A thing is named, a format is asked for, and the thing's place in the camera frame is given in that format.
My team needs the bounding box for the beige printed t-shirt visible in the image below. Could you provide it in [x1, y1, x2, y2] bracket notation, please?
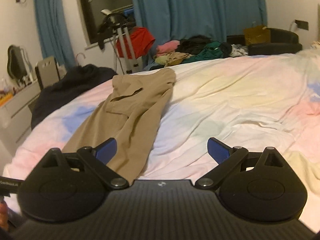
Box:
[62, 68, 176, 183]

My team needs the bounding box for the yellow beige clothes pile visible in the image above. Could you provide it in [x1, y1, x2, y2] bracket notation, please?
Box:
[155, 52, 193, 67]

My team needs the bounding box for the black clothes pile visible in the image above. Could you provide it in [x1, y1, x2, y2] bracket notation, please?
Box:
[175, 35, 232, 57]

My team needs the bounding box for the person's left hand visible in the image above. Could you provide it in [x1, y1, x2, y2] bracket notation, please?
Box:
[0, 200, 9, 231]

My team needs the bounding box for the pastel tie-dye bed sheet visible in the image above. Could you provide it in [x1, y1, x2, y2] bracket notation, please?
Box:
[2, 47, 320, 227]

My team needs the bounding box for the white dresser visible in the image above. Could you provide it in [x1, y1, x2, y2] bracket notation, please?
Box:
[1, 81, 41, 155]

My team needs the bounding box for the black garment on bed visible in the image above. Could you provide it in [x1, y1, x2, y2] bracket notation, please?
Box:
[31, 64, 117, 129]

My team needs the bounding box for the orange box on dresser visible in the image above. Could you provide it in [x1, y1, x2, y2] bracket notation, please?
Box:
[0, 93, 14, 106]

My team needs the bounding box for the beige black chair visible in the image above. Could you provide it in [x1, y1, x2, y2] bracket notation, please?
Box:
[35, 56, 60, 90]

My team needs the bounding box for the black white patterned garment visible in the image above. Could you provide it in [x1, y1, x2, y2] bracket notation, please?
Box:
[229, 44, 248, 57]

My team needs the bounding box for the green garment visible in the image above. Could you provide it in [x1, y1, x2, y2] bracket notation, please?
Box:
[182, 41, 224, 63]

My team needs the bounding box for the wavy black mirror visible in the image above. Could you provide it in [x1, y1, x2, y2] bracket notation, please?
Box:
[7, 45, 33, 82]

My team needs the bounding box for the left blue curtain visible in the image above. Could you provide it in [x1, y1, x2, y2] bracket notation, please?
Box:
[34, 0, 76, 70]

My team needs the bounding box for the blue curtain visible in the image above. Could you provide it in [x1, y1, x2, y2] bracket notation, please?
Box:
[133, 0, 267, 56]
[34, 0, 76, 70]

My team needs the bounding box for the red garment on stand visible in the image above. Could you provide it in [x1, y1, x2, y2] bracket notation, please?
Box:
[116, 27, 156, 59]

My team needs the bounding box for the pink folded garment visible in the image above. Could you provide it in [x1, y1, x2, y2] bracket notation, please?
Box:
[156, 40, 180, 57]

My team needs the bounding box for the brown paper bag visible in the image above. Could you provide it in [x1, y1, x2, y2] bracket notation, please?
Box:
[243, 25, 271, 46]

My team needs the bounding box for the black armchair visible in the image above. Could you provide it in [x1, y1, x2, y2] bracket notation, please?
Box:
[226, 28, 303, 56]

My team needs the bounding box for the silver tripod stand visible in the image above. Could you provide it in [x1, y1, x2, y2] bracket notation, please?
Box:
[97, 9, 139, 74]

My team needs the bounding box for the right blue curtain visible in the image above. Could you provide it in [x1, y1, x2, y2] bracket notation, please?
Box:
[133, 0, 267, 56]

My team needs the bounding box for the dark window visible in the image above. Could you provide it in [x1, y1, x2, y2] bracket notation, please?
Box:
[79, 0, 136, 44]

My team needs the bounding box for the pink umbrella handle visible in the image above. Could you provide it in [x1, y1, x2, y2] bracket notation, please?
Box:
[75, 52, 86, 66]

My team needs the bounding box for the wall power socket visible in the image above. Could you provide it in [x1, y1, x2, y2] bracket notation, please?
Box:
[295, 20, 309, 30]

